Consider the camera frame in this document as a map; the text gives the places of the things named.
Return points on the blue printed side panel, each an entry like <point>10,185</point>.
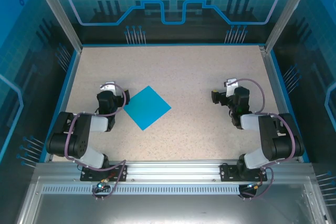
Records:
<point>15,77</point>
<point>315,90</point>

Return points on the metal tray sheet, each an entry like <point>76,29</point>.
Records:
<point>168,208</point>

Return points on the aluminium frame post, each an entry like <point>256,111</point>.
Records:
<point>60,11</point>
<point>288,11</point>

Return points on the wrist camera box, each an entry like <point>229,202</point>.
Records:
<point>108,87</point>
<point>231,87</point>

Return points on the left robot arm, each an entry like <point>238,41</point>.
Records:
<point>78,140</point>

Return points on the blue trim strip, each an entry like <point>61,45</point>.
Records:
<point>173,44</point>

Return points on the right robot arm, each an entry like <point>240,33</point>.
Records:
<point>275,140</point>

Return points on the side rail with blue trim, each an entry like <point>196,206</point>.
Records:
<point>65,103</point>
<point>281,103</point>

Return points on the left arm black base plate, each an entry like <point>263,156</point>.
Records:
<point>89,173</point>

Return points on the right aluminium frame post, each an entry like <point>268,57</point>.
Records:
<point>288,11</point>

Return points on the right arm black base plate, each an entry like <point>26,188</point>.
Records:
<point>228,172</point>

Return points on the aluminium mounting beam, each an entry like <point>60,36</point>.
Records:
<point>173,171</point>

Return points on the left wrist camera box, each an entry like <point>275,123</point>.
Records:
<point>108,87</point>

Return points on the blue square paper sheet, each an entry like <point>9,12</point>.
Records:
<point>147,108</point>

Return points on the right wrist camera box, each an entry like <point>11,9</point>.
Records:
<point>231,87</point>

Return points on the left aluminium frame post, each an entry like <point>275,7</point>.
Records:
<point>60,11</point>

